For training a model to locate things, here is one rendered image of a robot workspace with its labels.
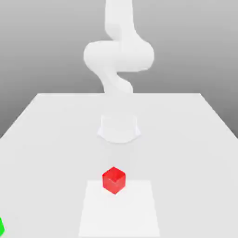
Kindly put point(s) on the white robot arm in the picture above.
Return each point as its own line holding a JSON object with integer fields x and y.
{"x": 119, "y": 55}

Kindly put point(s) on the small red cube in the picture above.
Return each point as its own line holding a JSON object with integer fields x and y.
{"x": 113, "y": 180}

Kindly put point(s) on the small green cube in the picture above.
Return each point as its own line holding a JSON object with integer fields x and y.
{"x": 1, "y": 227}

